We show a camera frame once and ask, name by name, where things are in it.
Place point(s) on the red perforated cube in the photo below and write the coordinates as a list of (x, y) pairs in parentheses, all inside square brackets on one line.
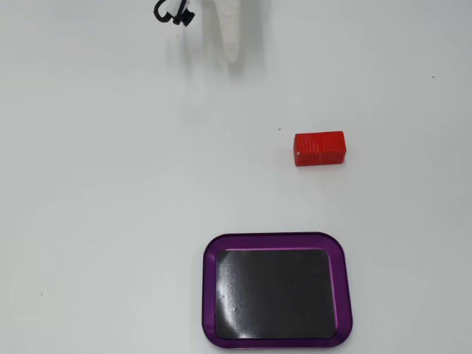
[(320, 148)]

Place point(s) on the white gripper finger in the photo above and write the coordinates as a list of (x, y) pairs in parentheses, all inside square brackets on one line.
[(229, 26)]

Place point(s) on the purple tray with black mat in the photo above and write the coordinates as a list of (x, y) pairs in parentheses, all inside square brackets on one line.
[(274, 293)]

